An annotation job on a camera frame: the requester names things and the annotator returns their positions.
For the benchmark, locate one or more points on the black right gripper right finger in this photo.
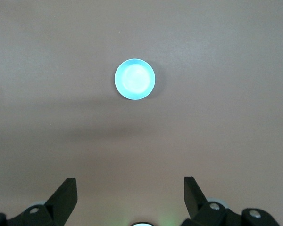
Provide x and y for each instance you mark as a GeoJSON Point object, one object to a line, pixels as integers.
{"type": "Point", "coordinates": [195, 200]}

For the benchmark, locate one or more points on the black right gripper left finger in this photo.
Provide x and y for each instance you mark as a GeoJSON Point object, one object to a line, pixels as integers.
{"type": "Point", "coordinates": [61, 200]}

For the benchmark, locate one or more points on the light blue bowl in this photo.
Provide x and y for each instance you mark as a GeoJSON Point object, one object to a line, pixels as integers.
{"type": "Point", "coordinates": [135, 78]}

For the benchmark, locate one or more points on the brown table cloth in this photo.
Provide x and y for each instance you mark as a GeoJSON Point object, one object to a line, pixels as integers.
{"type": "Point", "coordinates": [202, 117]}

